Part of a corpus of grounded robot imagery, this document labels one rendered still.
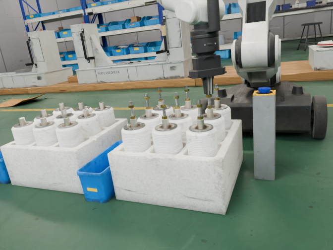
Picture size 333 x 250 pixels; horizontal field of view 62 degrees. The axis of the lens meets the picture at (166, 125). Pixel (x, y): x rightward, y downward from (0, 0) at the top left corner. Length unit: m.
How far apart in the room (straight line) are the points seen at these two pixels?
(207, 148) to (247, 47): 0.55
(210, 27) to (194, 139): 0.33
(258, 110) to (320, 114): 0.43
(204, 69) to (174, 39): 2.22
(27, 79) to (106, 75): 1.29
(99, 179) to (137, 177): 0.13
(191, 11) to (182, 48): 2.23
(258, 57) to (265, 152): 0.41
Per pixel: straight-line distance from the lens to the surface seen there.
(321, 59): 2.91
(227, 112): 1.05
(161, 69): 3.14
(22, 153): 1.25
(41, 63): 4.20
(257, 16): 1.39
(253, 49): 1.23
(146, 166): 0.90
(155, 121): 1.02
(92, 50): 3.75
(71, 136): 1.09
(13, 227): 1.08
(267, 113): 0.98
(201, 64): 0.90
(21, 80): 4.46
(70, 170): 1.11
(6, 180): 1.41
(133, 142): 0.92
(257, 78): 1.53
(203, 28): 0.89
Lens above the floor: 0.53
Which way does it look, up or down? 18 degrees down
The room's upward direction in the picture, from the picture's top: 7 degrees counter-clockwise
